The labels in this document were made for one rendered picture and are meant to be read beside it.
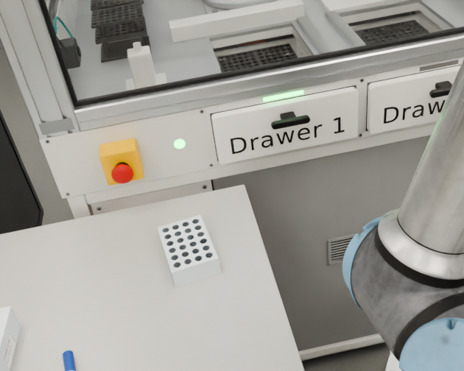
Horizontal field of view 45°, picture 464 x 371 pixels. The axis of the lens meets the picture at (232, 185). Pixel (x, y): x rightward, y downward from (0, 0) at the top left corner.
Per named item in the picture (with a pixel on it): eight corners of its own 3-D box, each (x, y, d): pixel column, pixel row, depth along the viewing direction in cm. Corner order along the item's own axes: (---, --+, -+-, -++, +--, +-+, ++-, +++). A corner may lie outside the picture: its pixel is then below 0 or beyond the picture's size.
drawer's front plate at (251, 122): (357, 137, 116) (359, 90, 110) (219, 165, 114) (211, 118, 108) (354, 132, 118) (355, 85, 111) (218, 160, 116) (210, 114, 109)
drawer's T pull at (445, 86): (468, 91, 110) (468, 85, 109) (431, 99, 109) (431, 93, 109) (459, 83, 113) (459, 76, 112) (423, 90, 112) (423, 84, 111)
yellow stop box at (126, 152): (145, 181, 110) (136, 150, 105) (107, 188, 109) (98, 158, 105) (143, 166, 114) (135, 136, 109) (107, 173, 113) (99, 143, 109)
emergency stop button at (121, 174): (135, 183, 107) (130, 166, 104) (114, 187, 106) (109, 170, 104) (135, 174, 109) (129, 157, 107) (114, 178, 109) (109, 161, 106)
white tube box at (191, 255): (221, 273, 99) (218, 258, 97) (174, 288, 98) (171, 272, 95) (203, 229, 109) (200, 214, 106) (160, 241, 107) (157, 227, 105)
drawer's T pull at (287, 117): (310, 123, 108) (310, 116, 107) (272, 130, 107) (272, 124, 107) (305, 113, 111) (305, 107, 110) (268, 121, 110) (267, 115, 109)
